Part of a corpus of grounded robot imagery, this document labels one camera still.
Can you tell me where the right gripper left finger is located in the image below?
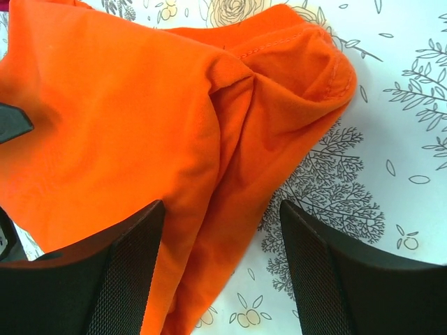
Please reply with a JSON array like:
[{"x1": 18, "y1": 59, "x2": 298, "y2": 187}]
[{"x1": 1, "y1": 200, "x2": 165, "y2": 334}]

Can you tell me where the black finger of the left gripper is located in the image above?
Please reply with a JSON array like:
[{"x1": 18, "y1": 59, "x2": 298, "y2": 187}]
[{"x1": 0, "y1": 103, "x2": 34, "y2": 142}]

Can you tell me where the folded magenta t shirt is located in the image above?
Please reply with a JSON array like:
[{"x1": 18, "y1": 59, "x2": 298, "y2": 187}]
[{"x1": 0, "y1": 0, "x2": 10, "y2": 13}]

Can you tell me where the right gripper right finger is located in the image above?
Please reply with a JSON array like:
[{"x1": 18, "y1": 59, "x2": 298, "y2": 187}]
[{"x1": 279, "y1": 200, "x2": 446, "y2": 334}]

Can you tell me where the floral patterned table mat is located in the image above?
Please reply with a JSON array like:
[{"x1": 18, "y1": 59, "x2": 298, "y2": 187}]
[{"x1": 0, "y1": 0, "x2": 447, "y2": 335}]

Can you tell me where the orange t shirt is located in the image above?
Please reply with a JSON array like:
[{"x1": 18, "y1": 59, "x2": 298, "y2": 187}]
[{"x1": 1, "y1": 1, "x2": 356, "y2": 334}]

